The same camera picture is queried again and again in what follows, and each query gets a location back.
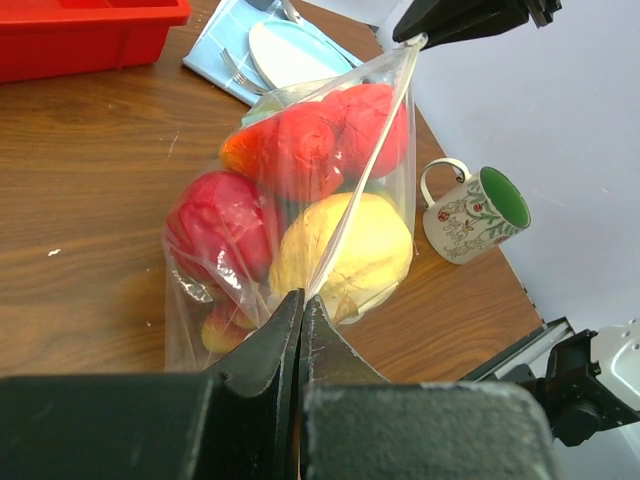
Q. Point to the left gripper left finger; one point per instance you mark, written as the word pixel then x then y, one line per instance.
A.
pixel 233 420

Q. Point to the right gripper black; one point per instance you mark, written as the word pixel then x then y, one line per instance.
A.
pixel 450 21

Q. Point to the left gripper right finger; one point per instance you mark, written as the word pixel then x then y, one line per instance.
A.
pixel 357 425

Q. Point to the red lychee bunch toy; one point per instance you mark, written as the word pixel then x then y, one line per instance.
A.
pixel 226 326

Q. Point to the red orange toy apple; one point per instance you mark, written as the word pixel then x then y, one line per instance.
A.
pixel 362 112

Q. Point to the yellow toy lemon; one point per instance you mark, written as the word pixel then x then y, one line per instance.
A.
pixel 374 259

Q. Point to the red toy pepper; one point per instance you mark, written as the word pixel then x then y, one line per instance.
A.
pixel 292 153

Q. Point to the dark red toy apple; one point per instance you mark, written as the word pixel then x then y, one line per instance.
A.
pixel 224 223

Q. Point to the clear polka dot zip bag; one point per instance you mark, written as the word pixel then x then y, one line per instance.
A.
pixel 187 300

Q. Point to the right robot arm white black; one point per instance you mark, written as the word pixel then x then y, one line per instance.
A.
pixel 589 385

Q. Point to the steel spoon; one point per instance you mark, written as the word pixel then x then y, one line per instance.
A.
pixel 291 13

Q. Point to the cream and teal plate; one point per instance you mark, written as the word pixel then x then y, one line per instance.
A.
pixel 284 54

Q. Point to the small grey blue cup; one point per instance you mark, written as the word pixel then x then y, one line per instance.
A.
pixel 264 5

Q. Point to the green floral mug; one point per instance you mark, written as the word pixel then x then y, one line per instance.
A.
pixel 481 212

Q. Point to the blue checked cloth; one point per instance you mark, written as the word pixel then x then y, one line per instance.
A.
pixel 228 28

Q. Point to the red plastic tray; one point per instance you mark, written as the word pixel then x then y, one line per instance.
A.
pixel 41 39

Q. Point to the steel fork black handle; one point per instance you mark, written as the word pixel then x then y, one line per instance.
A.
pixel 238 77

